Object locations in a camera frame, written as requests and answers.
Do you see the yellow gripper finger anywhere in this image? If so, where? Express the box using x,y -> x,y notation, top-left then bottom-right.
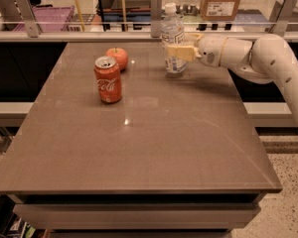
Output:
166,44 -> 202,61
185,33 -> 203,46

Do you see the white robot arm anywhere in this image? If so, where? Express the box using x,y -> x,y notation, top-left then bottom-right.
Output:
164,34 -> 298,126

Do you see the middle metal railing post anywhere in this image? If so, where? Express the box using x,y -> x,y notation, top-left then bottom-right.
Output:
150,0 -> 162,38

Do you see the right metal railing post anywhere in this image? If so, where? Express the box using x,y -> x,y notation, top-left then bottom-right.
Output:
268,0 -> 298,36

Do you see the left metal railing post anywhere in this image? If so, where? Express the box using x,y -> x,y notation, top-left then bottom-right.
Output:
15,0 -> 41,38

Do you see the clear plastic water bottle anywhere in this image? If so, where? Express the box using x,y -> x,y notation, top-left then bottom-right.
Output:
161,3 -> 186,73

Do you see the glass railing panel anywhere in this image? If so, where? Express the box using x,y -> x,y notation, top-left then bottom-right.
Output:
0,0 -> 298,34

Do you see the red apple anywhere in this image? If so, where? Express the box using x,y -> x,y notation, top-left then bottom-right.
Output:
105,48 -> 128,70

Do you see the grey table drawer front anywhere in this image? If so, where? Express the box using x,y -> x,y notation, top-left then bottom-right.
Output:
14,204 -> 260,230

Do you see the metal railing post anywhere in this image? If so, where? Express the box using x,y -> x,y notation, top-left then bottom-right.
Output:
150,0 -> 162,38
15,0 -> 41,38
268,0 -> 298,36

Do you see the brown cardboard box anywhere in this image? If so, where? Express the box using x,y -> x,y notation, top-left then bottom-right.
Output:
200,0 -> 240,21

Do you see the purple plastic crate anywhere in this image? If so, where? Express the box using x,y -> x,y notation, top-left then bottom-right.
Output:
13,5 -> 75,33

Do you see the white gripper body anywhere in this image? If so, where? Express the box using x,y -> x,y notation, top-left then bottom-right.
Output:
198,35 -> 226,67

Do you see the red Coca-Cola can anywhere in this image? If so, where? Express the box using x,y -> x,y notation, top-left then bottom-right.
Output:
94,56 -> 122,103

